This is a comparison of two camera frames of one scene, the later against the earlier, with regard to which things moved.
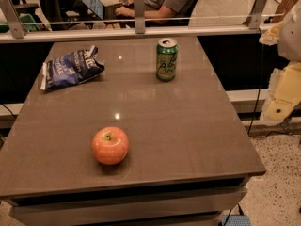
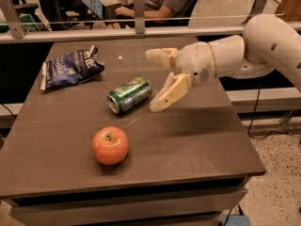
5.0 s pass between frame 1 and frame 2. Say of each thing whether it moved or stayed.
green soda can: moved
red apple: stayed
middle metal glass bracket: stayed
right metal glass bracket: stayed
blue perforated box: stayed
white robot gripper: moved
